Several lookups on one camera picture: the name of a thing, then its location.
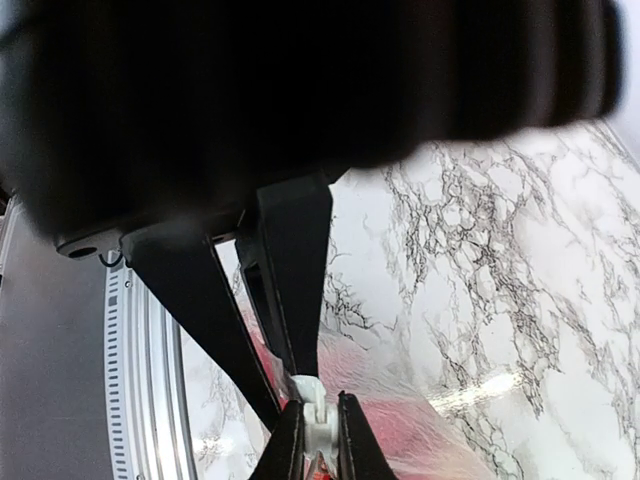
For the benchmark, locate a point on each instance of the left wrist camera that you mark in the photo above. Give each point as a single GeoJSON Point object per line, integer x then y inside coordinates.
{"type": "Point", "coordinates": [111, 109]}

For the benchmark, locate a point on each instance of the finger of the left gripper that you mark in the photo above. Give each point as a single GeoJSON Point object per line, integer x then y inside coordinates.
{"type": "Point", "coordinates": [295, 270]}

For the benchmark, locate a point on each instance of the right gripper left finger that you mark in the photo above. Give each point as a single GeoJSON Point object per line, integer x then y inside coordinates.
{"type": "Point", "coordinates": [283, 456]}

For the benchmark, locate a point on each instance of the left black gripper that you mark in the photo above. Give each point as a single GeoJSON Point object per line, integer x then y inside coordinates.
{"type": "Point", "coordinates": [180, 267]}

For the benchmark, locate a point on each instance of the curved aluminium front rail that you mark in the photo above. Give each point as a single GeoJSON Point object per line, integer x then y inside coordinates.
{"type": "Point", "coordinates": [92, 384]}

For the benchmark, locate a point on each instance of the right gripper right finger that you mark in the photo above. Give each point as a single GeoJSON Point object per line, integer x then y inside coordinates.
{"type": "Point", "coordinates": [359, 454]}

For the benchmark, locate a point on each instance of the clear zip top bag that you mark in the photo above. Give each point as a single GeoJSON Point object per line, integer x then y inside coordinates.
{"type": "Point", "coordinates": [415, 440]}

